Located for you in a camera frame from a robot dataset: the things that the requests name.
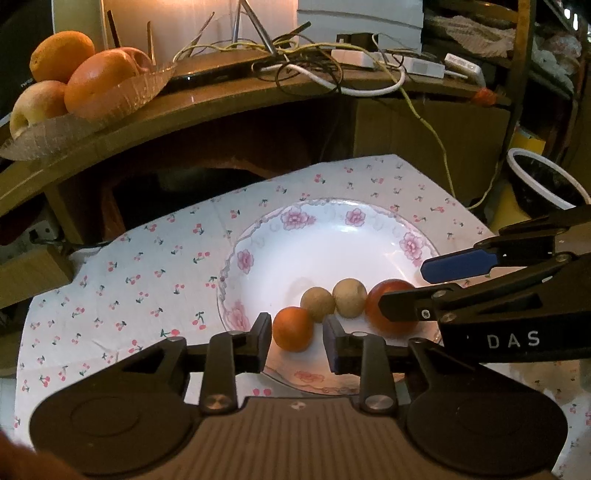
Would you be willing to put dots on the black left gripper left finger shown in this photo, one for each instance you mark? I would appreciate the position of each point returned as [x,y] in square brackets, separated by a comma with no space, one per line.
[228,355]

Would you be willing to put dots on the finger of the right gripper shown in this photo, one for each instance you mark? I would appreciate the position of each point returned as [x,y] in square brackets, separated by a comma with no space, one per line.
[522,244]
[415,309]

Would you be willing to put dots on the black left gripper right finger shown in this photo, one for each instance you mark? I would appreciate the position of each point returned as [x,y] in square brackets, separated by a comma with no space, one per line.
[364,355]

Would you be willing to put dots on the dark red brown tomato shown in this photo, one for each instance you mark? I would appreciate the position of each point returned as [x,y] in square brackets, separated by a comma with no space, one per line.
[389,313]

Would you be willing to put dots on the small orange fruit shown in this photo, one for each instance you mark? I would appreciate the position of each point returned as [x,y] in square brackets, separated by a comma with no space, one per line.
[293,329]

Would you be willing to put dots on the yellow container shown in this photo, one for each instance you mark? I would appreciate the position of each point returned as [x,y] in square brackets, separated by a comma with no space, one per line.
[503,209]

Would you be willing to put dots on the black bin white rim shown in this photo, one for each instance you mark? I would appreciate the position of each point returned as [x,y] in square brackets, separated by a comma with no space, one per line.
[542,187]

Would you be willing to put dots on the tan longan right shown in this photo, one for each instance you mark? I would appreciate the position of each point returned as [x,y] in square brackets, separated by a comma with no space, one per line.
[350,297]

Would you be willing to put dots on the tan longan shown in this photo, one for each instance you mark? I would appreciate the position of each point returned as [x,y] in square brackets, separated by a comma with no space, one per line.
[350,297]
[318,302]

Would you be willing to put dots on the tan longan left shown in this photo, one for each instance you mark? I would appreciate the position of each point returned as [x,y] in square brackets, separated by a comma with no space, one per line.
[318,302]

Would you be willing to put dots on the white floral plate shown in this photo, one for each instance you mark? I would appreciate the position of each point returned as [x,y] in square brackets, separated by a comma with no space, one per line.
[315,243]

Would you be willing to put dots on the cherry print tablecloth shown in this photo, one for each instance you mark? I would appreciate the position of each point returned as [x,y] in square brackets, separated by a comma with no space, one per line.
[162,277]

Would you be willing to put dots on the white power strip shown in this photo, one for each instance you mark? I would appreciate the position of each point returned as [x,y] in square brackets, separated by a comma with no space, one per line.
[371,60]

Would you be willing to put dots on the wooden TV cabinet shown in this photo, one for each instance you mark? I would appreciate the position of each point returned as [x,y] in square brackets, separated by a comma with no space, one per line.
[193,145]

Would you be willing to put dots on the glass fruit dish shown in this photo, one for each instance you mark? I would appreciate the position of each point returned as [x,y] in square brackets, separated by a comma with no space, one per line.
[55,136]

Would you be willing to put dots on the black router with antennas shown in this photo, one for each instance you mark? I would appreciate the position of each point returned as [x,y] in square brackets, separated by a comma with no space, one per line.
[199,63]

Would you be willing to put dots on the large orange front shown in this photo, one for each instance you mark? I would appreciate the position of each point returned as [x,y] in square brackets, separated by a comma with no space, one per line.
[97,75]

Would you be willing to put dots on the red apple behind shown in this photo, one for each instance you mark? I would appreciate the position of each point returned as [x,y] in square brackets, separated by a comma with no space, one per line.
[141,60]

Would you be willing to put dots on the pale apple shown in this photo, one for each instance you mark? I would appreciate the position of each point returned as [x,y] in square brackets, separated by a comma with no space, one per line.
[39,102]

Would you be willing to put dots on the orange on top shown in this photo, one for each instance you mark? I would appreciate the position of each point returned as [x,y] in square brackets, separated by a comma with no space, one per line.
[58,56]

